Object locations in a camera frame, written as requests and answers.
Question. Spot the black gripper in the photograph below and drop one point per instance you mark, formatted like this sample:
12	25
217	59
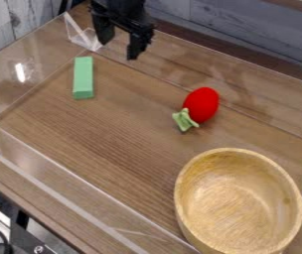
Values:
126	14

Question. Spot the red plush strawberry toy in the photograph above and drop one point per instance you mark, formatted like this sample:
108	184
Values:
199	107

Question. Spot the green rectangular block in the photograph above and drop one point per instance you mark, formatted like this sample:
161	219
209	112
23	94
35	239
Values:
83	80

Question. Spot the wooden bowl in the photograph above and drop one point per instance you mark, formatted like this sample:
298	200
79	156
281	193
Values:
238	204

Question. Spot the clear acrylic corner bracket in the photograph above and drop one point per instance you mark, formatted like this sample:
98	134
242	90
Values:
82	37

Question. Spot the clear acrylic tray wall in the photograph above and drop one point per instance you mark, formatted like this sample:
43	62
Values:
90	165

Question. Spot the black table frame bracket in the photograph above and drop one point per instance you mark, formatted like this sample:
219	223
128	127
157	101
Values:
21	238

